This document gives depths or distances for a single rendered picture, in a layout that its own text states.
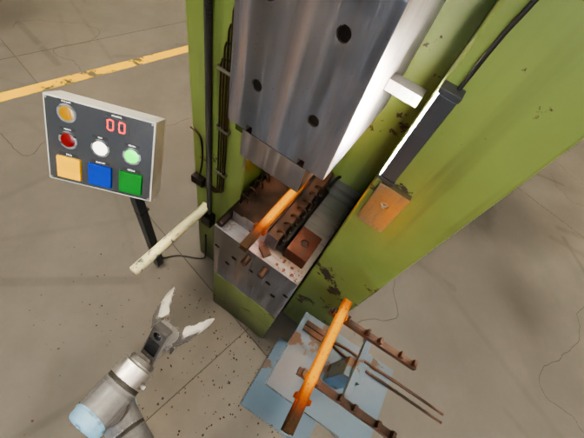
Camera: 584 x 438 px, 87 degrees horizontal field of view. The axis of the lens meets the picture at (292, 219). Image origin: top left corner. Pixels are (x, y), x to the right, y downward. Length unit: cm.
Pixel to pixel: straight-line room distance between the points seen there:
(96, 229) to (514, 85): 219
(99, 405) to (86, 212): 165
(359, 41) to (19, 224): 227
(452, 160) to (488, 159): 7
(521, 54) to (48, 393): 215
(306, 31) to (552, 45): 39
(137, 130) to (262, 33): 58
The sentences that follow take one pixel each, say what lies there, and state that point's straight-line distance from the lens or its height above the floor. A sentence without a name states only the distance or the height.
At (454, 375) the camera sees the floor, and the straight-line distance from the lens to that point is 245.
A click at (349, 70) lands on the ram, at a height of 164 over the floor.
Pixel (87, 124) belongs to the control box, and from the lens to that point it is 119.
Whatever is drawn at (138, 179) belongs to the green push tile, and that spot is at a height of 103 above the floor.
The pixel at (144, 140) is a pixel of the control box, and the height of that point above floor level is 114.
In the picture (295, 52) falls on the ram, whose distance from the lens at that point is 65.
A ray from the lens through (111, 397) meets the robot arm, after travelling 93.
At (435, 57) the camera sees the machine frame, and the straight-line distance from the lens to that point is 107.
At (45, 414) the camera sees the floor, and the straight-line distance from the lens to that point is 206.
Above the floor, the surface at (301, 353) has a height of 73.
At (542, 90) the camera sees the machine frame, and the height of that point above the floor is 170.
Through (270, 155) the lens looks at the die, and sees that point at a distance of 82.
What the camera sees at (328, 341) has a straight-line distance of 99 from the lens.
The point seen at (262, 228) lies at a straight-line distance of 106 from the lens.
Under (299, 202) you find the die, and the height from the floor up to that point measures 99.
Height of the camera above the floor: 192
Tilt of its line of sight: 55 degrees down
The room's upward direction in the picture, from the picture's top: 23 degrees clockwise
